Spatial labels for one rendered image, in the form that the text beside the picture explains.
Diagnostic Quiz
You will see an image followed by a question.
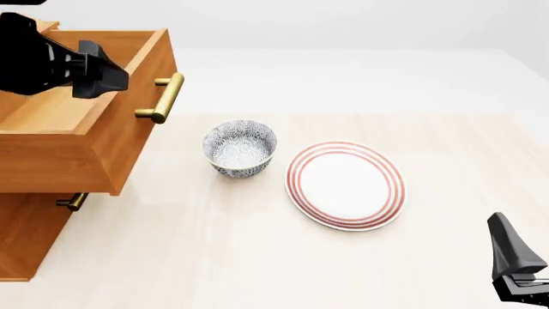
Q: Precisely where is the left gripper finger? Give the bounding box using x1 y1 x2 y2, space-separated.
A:
71 59 130 100
77 39 109 64

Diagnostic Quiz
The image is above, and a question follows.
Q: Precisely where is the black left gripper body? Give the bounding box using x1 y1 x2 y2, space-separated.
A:
43 39 90 88

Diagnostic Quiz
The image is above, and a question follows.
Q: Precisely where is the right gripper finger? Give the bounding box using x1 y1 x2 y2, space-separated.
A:
486 211 549 282

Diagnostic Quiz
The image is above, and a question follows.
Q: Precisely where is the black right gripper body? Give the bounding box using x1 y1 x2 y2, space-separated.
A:
492 269 549 306

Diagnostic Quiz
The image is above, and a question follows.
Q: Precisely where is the wooden cabinet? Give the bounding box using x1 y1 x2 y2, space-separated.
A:
0 19 78 283

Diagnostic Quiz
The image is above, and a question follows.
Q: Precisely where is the blue patterned white bowl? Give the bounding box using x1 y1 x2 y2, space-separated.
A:
201 119 279 179

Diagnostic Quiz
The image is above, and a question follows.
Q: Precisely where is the white plate with red rings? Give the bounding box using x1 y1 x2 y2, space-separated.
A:
283 140 407 233

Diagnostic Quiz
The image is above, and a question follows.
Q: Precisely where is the long brass drawer handle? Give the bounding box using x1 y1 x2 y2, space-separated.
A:
134 72 186 125

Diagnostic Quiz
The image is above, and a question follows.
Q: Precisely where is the wooden drawer with long handle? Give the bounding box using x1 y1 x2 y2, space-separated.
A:
0 27 179 197

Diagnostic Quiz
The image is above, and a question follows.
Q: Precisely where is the short brass drawer handle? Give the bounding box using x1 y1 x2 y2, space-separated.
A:
55 191 90 213

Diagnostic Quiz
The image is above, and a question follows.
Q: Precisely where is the wooden drawer with short handle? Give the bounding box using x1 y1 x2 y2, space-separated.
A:
0 192 77 283

